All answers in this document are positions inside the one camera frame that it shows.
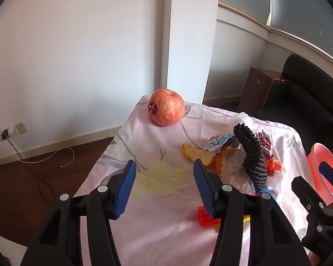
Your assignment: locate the red apple with sticker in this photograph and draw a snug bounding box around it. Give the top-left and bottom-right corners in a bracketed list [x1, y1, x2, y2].
[149, 89, 185, 127]

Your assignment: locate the black knitted scrunchie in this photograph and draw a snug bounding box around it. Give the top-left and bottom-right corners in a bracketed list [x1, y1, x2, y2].
[233, 123, 268, 193]

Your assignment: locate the red corrugated plastic piece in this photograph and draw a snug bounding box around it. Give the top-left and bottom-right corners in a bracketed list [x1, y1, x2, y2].
[198, 206, 222, 228]

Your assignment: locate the blue patterned wrapper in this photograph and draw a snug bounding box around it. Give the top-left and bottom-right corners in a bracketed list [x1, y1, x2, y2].
[205, 133, 239, 154]

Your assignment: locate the white plastic bag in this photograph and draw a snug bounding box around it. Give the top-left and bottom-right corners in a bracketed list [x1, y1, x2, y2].
[228, 112, 257, 133]

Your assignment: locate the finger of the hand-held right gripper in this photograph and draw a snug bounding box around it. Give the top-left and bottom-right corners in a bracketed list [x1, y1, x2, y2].
[319, 161, 333, 190]
[291, 176, 333, 214]

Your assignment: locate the orange peel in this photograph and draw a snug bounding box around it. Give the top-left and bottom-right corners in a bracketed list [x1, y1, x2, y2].
[182, 143, 214, 167]
[216, 147, 228, 176]

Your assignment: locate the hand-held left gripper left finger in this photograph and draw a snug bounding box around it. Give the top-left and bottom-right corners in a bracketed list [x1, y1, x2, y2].
[21, 160, 137, 266]

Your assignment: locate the black armchair with wooden arms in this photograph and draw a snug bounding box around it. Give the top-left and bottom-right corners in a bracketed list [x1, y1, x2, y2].
[237, 54, 333, 156]

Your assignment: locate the red mesh wrapper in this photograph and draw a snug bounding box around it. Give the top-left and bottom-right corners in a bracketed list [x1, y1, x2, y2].
[265, 155, 285, 176]

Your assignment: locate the pink floral tablecloth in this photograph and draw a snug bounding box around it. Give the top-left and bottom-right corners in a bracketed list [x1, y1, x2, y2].
[72, 94, 313, 266]

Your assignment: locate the white cable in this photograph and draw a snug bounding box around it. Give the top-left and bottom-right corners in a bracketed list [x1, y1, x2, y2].
[18, 147, 75, 169]

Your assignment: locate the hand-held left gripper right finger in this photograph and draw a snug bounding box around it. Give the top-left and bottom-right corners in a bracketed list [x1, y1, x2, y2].
[193, 158, 308, 266]

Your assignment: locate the black cable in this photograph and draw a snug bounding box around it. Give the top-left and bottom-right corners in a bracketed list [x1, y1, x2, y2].
[6, 139, 56, 208]

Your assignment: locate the white sheet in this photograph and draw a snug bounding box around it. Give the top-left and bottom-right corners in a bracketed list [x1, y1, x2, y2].
[0, 222, 28, 258]

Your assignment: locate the pink plastic bucket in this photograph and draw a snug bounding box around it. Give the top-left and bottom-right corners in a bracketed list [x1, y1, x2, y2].
[307, 143, 333, 205]

